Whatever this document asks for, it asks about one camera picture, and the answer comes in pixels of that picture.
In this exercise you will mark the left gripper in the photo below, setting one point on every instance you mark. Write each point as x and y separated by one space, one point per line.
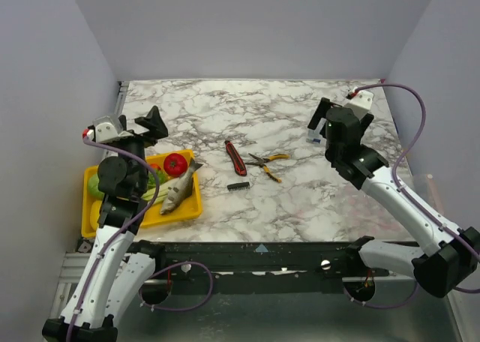
153 122

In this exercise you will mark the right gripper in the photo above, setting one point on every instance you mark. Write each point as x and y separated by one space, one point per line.
318 109

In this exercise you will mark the green toy celery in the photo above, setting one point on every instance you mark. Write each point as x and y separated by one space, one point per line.
165 186

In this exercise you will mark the toy fish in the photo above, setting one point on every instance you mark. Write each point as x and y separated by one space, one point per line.
181 190

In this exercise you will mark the clear zip top bag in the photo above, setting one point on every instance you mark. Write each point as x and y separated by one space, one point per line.
425 186

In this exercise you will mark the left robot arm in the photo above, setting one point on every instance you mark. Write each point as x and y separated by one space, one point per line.
108 222

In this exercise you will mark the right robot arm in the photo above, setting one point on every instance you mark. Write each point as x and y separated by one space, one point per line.
445 253

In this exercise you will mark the clear screw organizer box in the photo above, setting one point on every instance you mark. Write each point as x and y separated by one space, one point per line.
314 136

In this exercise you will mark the red toy tomato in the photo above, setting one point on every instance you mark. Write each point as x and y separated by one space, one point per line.
175 165

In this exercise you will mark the green toy grapes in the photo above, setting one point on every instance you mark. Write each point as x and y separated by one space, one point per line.
158 176

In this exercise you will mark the green toy cabbage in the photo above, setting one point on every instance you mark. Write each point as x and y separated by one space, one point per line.
93 187

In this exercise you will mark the yellow plastic tray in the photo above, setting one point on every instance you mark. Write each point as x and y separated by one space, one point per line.
190 208

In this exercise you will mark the yellow toy lemon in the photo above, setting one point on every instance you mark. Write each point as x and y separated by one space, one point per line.
95 214

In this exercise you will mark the red black utility knife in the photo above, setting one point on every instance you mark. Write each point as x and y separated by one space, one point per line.
238 163

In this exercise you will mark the black comb piece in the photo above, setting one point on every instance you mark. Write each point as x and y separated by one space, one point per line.
238 186

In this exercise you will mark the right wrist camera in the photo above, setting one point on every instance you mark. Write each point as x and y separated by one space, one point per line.
360 102

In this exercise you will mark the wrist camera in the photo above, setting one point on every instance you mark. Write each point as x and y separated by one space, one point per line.
101 130
360 102

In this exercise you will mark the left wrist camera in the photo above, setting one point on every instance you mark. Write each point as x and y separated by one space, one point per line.
101 130

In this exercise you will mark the yellow handled pliers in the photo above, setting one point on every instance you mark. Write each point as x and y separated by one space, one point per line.
263 161

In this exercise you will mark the black base frame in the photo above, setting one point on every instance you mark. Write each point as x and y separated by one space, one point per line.
229 268

